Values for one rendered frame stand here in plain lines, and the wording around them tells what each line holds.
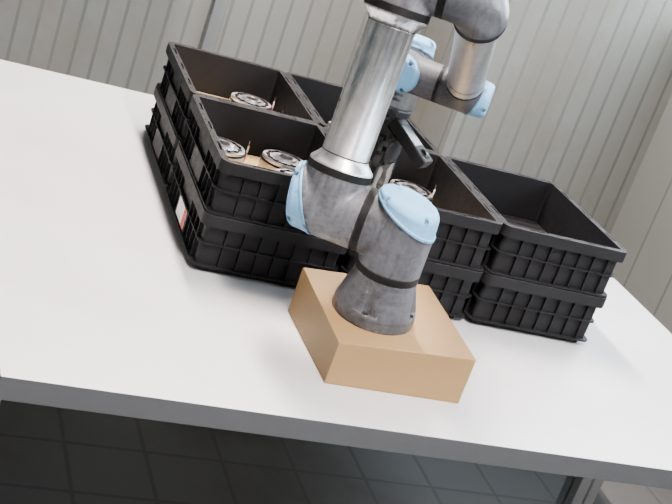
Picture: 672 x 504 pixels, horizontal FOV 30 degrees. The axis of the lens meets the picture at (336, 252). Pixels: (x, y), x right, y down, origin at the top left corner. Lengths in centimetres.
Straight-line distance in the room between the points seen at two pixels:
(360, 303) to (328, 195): 20
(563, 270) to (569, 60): 184
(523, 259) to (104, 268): 86
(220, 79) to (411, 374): 116
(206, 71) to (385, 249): 108
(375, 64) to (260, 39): 245
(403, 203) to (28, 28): 251
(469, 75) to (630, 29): 218
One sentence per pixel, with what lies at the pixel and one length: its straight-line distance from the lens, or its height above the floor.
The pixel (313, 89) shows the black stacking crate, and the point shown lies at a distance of 316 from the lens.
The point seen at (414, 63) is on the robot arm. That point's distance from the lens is 245.
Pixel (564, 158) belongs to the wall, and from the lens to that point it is 453.
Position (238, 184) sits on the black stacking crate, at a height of 89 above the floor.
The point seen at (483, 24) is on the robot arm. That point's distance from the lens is 214.
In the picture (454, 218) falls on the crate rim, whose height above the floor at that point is 92.
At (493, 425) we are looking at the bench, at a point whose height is 70.
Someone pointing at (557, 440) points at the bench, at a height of 70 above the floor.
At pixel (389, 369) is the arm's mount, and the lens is 217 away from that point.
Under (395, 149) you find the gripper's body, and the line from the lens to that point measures 264.
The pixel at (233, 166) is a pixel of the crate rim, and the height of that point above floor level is 92.
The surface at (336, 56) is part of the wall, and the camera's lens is 465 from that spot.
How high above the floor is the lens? 164
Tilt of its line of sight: 20 degrees down
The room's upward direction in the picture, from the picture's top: 20 degrees clockwise
